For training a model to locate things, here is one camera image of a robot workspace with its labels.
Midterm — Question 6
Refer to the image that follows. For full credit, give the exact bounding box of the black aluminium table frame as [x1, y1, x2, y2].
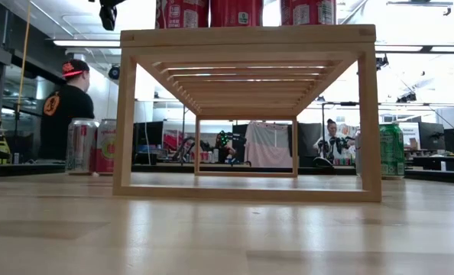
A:
[0, 162, 454, 186]

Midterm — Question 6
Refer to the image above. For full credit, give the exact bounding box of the pink Spindrift can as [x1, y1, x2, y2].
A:
[95, 118, 118, 175]

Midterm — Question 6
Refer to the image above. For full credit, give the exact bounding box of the slatted wooden shelf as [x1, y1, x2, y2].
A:
[112, 24, 383, 203]

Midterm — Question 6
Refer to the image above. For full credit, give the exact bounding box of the yellow device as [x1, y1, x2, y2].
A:
[0, 128, 12, 165]

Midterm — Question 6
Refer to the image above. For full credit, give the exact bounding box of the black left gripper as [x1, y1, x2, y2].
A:
[88, 0, 127, 31]

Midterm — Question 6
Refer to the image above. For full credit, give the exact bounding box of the black boom stand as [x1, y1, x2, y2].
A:
[314, 99, 360, 167]

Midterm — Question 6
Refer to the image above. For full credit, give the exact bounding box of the red Coca-Cola original can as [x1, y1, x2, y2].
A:
[280, 0, 338, 27]

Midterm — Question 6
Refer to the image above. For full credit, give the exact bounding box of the silver Diet Coke can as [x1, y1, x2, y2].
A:
[65, 118, 101, 176]
[354, 129, 362, 176]

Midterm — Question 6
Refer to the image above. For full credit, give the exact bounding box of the white hanging cloth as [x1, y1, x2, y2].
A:
[244, 121, 293, 169]

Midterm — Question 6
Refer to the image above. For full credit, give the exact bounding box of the dark partition panel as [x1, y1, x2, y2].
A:
[232, 124, 249, 161]
[297, 122, 323, 157]

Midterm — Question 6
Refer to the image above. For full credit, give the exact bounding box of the white sign board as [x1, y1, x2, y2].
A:
[397, 121, 421, 150]

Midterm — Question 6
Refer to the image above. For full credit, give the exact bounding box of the background robot with green lights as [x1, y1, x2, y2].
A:
[214, 129, 248, 164]

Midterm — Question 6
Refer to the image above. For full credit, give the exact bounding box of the person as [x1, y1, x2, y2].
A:
[313, 118, 356, 165]
[38, 59, 96, 161]

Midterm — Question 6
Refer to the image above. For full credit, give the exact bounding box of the red Coke Zero can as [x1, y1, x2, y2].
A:
[210, 0, 264, 28]
[154, 0, 210, 30]

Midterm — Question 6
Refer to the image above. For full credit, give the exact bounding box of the ceiling lamp fixture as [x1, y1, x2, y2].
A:
[386, 0, 454, 17]

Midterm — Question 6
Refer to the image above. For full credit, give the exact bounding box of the green Sprite can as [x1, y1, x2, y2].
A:
[378, 122, 406, 180]

